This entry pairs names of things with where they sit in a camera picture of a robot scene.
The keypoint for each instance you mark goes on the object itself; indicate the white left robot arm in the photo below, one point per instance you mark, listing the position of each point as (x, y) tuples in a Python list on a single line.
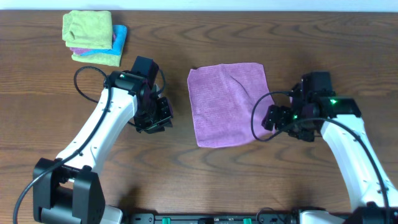
[(68, 189)]

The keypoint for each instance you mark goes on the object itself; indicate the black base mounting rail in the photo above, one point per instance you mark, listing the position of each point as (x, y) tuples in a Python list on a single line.
[(264, 217)]

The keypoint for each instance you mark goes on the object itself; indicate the folded green cloth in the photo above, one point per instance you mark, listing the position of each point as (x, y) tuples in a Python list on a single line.
[(99, 58), (88, 29)]

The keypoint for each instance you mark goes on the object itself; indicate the folded blue cloth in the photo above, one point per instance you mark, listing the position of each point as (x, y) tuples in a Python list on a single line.
[(120, 33)]

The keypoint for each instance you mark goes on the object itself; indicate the folded purple stacked cloth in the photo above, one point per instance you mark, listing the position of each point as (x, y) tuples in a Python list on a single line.
[(80, 51)]

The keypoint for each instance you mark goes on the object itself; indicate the folded green top cloth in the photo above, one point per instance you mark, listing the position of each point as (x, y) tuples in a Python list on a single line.
[(88, 29)]

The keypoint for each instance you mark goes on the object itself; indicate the folded green bottom cloth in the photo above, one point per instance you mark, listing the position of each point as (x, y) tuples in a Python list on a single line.
[(99, 58)]

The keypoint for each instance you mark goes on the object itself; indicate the purple microfiber cloth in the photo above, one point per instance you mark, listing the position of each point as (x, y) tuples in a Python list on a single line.
[(222, 98)]

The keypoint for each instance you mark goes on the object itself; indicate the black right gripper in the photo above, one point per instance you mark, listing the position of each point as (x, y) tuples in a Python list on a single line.
[(283, 112)]

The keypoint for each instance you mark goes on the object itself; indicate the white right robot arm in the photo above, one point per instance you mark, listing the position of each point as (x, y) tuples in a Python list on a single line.
[(338, 120)]

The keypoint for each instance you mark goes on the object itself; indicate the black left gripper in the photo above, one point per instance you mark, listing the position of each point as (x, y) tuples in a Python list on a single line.
[(158, 116)]

